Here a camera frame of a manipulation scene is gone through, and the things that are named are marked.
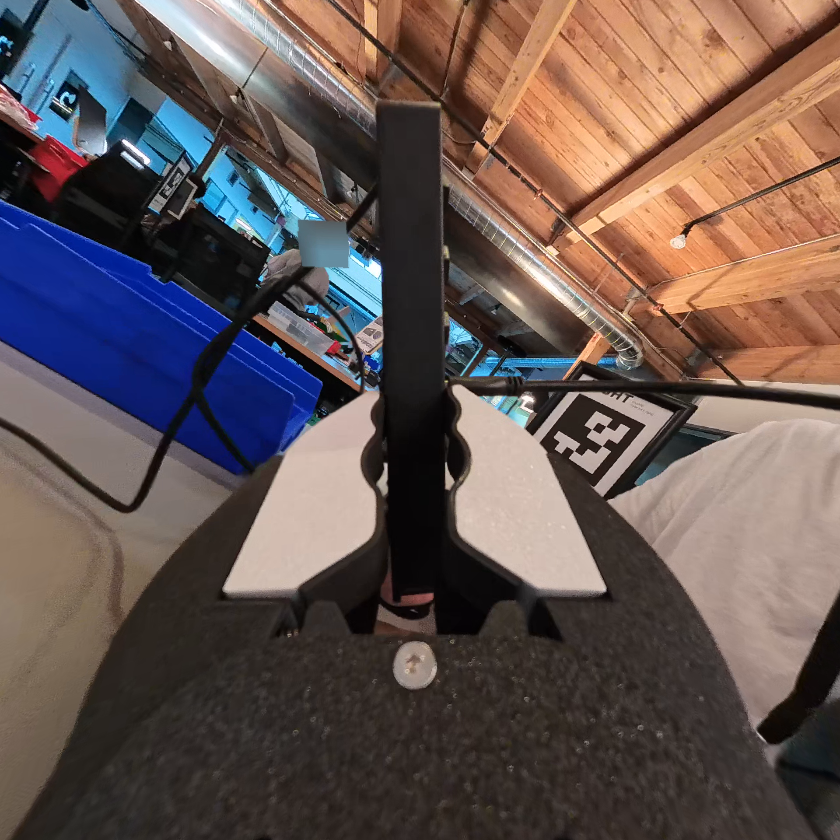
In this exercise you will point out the black framed marker sign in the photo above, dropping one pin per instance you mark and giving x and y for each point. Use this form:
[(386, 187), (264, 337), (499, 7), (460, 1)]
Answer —
[(590, 433)]

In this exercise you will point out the blue plastic bin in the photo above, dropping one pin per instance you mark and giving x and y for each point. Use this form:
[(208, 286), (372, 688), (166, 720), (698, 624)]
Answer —
[(131, 328)]

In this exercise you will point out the red chair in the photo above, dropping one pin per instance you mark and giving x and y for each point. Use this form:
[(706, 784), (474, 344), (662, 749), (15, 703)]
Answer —
[(59, 164)]

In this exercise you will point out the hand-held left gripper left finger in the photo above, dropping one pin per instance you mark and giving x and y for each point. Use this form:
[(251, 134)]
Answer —
[(308, 512)]

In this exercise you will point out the black port hub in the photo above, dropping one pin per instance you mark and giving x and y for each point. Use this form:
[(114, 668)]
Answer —
[(410, 295)]

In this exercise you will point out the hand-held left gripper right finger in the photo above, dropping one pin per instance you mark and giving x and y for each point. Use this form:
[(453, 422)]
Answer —
[(525, 518)]

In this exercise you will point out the person's white shirt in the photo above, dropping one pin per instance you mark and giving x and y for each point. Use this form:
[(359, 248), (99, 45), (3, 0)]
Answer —
[(735, 525)]

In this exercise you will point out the wooden table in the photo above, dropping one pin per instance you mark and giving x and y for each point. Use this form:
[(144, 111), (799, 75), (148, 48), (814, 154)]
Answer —
[(308, 351)]

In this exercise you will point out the ceiling lamp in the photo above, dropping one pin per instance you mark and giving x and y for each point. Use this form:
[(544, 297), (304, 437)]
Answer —
[(679, 241)]

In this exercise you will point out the printed paper sign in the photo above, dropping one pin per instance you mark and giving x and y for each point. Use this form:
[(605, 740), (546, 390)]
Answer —
[(371, 338)]

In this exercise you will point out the grey desk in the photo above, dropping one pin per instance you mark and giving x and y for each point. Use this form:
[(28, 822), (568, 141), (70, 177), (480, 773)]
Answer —
[(65, 590)]

